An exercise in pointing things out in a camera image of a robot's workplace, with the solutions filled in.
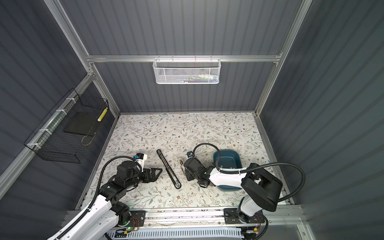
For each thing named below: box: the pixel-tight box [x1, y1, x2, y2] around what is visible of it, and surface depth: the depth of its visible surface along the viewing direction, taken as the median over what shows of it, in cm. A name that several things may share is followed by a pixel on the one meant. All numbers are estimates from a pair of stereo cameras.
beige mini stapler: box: [179, 158, 185, 175], surface depth 91 cm
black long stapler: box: [156, 149, 182, 189], surface depth 90 cm
